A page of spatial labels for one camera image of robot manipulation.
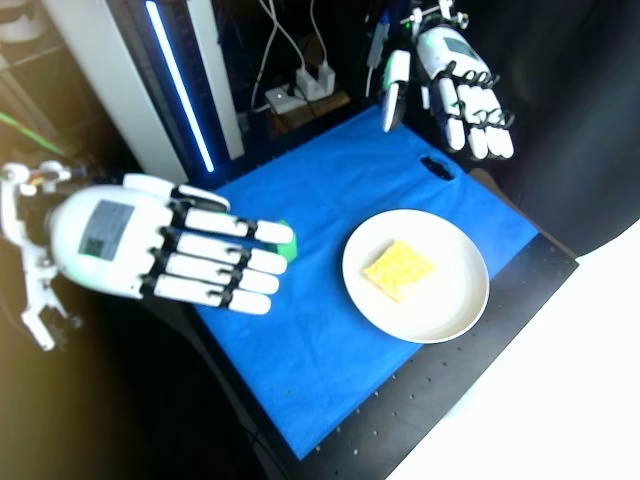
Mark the grey hanging adapter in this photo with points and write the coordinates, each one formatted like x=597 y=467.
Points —
x=377 y=45

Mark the bag of yellow beads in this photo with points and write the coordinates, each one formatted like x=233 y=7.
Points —
x=400 y=270

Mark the green block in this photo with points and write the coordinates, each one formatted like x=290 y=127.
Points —
x=291 y=247

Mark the blue light strip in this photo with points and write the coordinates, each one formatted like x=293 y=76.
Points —
x=180 y=90

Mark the black perforated board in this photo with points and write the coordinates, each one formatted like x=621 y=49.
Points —
x=450 y=390

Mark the white round plate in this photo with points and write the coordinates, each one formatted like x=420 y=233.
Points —
x=440 y=300

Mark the white power strip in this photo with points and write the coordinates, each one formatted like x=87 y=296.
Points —
x=315 y=80

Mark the white square adapter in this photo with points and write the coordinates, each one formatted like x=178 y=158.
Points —
x=281 y=99

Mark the brown wooden box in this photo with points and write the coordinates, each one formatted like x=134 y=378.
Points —
x=320 y=107

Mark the black curtain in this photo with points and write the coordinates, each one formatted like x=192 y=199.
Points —
x=575 y=125

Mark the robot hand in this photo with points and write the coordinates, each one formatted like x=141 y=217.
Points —
x=442 y=50
x=110 y=235

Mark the blue cloth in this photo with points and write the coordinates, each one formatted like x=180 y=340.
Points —
x=320 y=320

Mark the white column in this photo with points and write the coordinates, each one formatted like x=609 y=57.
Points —
x=110 y=75

